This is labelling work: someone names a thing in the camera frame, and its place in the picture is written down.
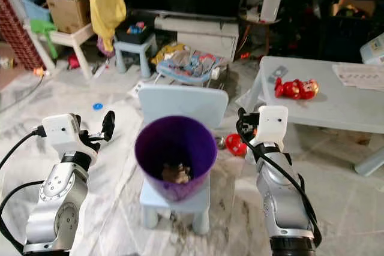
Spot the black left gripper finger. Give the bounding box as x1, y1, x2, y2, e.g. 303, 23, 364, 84
101, 110, 116, 142

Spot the purple plastic rubbish bin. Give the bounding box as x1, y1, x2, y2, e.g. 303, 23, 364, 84
134, 116, 218, 203

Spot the brown crumpled trash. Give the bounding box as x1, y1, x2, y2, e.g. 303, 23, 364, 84
161, 162, 193, 184

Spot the red round toy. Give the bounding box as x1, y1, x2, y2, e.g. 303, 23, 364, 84
224, 134, 248, 157

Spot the white paper leaflet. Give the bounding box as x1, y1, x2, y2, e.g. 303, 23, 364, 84
127, 80, 151, 99

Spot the red doll toy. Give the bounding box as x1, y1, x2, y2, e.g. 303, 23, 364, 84
274, 78, 320, 101

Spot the grey remote control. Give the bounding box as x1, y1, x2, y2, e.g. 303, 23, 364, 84
266, 65, 288, 83

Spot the light blue child chair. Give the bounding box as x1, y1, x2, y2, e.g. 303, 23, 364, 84
136, 85, 230, 236

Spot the light blue stool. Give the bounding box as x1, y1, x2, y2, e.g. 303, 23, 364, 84
113, 34, 157, 79

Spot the patterned baby bouncer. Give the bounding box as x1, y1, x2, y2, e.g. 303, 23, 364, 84
151, 43, 229, 88

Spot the light blue low table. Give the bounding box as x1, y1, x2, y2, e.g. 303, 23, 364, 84
240, 56, 384, 177

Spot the white television stand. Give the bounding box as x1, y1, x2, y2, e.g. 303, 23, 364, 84
154, 16, 241, 62

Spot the black toy box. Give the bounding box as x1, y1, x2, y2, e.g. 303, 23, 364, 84
115, 19, 155, 46

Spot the white small table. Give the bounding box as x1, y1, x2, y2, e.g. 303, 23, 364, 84
23, 20, 94, 80

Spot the brown round side table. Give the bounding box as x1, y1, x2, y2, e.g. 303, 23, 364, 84
239, 9, 283, 60

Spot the yellow cloth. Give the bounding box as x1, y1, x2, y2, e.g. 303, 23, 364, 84
89, 0, 127, 53

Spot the white box device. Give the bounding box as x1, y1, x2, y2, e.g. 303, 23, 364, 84
259, 0, 283, 22

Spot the green plastic toy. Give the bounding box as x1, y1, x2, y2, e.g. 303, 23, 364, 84
29, 19, 58, 59

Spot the printed paper sheet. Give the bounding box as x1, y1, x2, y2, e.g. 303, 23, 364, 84
332, 64, 384, 91

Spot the brown cardboard box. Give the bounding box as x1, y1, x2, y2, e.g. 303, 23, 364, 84
44, 0, 100, 34

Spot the red lattice panel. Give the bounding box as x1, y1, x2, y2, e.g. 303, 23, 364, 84
0, 0, 31, 71

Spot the black storage basket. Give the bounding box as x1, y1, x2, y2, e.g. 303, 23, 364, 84
317, 0, 384, 62

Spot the blue plastic crate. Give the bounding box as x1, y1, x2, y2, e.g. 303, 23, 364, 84
21, 0, 52, 23

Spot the white plastic container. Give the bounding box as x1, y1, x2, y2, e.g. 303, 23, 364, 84
360, 34, 384, 65

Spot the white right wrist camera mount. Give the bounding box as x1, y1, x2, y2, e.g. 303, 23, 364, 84
253, 105, 289, 149

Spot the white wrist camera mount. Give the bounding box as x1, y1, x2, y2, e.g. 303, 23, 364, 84
42, 114, 83, 155
253, 105, 289, 149

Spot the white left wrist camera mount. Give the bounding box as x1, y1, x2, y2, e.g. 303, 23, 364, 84
42, 114, 83, 155

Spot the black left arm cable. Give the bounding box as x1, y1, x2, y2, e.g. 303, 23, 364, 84
0, 125, 46, 256

